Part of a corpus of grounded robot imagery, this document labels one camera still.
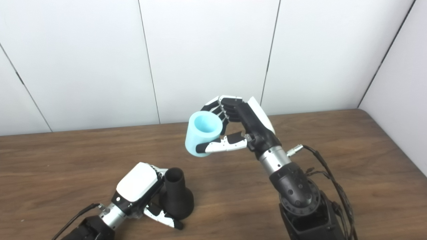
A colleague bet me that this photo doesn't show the white and black right hand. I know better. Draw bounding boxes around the white and black right hand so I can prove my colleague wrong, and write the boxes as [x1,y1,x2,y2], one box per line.
[195,95,282,159]

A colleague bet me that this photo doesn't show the white and black left hand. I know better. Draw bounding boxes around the white and black left hand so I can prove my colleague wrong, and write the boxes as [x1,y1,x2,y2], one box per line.
[111,162,184,230]

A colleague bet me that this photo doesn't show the black funnel-shaped nozzle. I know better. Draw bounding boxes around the black funnel-shaped nozzle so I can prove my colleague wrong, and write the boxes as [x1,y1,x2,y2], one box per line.
[159,168,194,220]

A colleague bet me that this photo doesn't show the light blue cylinder cup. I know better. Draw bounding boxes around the light blue cylinder cup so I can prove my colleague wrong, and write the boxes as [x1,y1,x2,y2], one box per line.
[185,111,223,157]

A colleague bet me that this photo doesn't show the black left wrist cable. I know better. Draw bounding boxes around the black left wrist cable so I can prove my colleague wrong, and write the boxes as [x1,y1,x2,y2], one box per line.
[50,203,106,240]

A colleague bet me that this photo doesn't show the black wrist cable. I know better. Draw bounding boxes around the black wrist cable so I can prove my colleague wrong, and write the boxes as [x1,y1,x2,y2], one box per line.
[50,203,106,240]
[287,144,358,240]

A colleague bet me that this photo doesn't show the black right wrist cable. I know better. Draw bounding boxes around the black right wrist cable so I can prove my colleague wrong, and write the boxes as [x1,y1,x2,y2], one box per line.
[287,144,358,240]

